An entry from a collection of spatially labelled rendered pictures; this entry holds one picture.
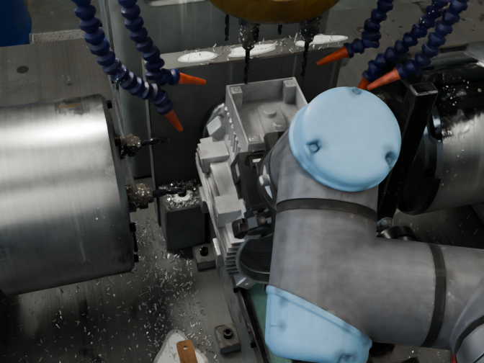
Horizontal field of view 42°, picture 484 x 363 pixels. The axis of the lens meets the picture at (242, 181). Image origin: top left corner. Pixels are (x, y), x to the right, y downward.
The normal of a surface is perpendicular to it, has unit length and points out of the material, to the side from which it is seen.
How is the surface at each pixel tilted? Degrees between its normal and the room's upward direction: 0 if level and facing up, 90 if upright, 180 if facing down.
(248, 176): 30
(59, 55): 0
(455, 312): 50
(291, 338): 43
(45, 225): 58
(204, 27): 90
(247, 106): 0
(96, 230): 66
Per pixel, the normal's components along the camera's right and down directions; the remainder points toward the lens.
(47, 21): 0.04, -0.67
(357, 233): 0.44, -0.18
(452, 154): 0.26, 0.32
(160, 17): 0.27, 0.72
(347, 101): 0.18, -0.22
